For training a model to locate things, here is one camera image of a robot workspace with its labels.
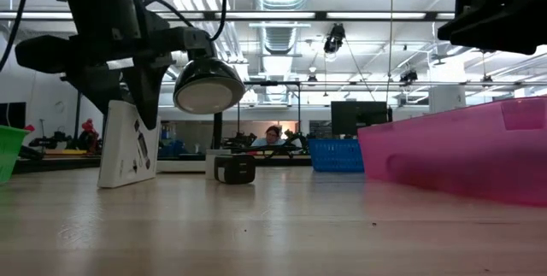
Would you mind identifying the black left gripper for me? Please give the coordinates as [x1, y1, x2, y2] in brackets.
[15, 27, 215, 130]

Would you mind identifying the white printed box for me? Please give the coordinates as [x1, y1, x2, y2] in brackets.
[97, 99, 162, 190]

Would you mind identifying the black charger cube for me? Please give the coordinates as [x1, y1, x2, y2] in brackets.
[213, 154, 257, 185]

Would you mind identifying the red plastic bin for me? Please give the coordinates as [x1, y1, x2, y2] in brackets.
[356, 96, 547, 208]

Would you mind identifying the red desk lamp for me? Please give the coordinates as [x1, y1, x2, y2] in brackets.
[80, 117, 100, 153]

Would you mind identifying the green plastic basket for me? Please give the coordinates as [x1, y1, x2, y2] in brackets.
[0, 125, 31, 185]

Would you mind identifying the person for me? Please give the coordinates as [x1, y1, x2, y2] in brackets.
[250, 125, 291, 148]

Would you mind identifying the black monitor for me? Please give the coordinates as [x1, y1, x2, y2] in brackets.
[331, 100, 393, 137]

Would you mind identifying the black overhead light beam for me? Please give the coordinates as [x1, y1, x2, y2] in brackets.
[0, 9, 456, 22]

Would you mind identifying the blue plastic basket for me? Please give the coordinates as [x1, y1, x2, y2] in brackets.
[307, 138, 367, 173]

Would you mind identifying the black aluminium frame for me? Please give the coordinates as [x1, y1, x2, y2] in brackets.
[12, 154, 313, 174]

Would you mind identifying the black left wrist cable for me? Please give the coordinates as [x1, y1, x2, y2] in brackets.
[153, 0, 228, 43]

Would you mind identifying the black background rig frame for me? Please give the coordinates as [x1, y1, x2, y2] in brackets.
[70, 79, 303, 151]

